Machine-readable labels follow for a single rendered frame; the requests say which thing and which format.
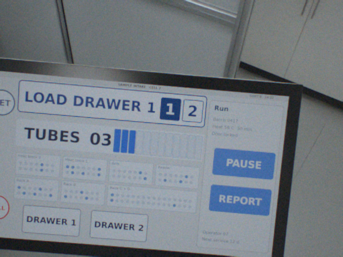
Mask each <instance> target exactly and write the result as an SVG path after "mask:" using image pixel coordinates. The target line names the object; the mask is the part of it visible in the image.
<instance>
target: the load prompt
mask: <svg viewBox="0 0 343 257"><path fill-rule="evenodd" d="M207 100H208V96H204V95H191V94H179V93H166V92H160V91H147V90H134V89H122V88H109V87H97V86H91V85H78V84H65V83H52V82H45V81H33V80H20V79H19V86H18V97H17V112H23V113H36V114H42V115H55V116H68V117H81V118H93V119H106V120H113V121H125V122H138V123H151V124H163V125H176V126H188V127H195V128H203V129H205V123H206V112H207Z"/></svg>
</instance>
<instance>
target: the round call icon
mask: <svg viewBox="0 0 343 257"><path fill-rule="evenodd" d="M10 211H11V195H5V194H0V221H5V222H9V221H10Z"/></svg>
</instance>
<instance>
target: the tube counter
mask: <svg viewBox="0 0 343 257"><path fill-rule="evenodd" d="M203 141H204V135H200V134H194V133H181V132H168V131H156V130H143V129H136V128H123V127H116V126H104V125H91V124H90V125H89V132H88V148H87V151H88V152H101V153H113V154H121V155H128V156H140V157H153V158H166V159H179V160H192V161H202V152H203Z"/></svg>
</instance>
